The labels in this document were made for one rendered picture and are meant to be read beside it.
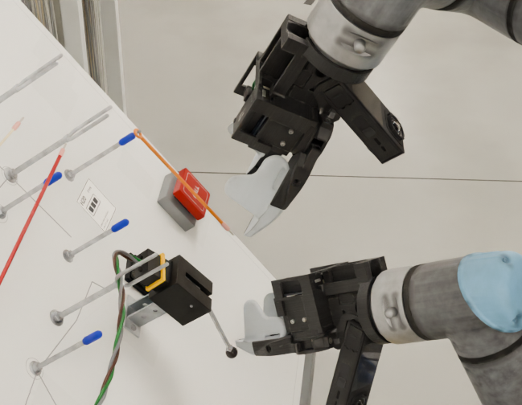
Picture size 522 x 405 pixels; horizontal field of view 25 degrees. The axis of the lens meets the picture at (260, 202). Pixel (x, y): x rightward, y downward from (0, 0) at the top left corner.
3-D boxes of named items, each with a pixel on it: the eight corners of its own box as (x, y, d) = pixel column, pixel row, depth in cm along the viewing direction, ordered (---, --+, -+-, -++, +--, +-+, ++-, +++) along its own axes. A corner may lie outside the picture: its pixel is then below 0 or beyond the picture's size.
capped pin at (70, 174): (74, 183, 130) (146, 138, 126) (64, 179, 129) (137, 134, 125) (72, 172, 131) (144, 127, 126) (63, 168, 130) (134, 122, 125)
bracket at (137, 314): (137, 338, 127) (173, 320, 124) (122, 326, 125) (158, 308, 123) (141, 306, 130) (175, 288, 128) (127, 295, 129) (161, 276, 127)
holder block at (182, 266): (182, 326, 125) (211, 311, 124) (148, 298, 122) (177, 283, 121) (185, 297, 129) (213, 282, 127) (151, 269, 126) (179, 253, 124)
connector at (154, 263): (166, 297, 123) (179, 289, 123) (133, 278, 121) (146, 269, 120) (166, 275, 125) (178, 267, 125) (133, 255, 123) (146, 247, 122)
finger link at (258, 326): (228, 301, 131) (290, 291, 125) (240, 353, 131) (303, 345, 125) (209, 308, 129) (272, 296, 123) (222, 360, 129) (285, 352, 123)
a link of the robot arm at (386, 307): (453, 330, 117) (408, 350, 111) (415, 335, 120) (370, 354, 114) (435, 257, 117) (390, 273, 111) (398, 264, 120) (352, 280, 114)
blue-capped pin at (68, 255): (71, 265, 123) (132, 230, 119) (61, 257, 122) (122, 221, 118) (73, 255, 124) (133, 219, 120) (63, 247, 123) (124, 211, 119)
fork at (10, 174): (6, 164, 122) (106, 98, 116) (18, 175, 122) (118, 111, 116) (1, 174, 120) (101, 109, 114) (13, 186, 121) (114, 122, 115)
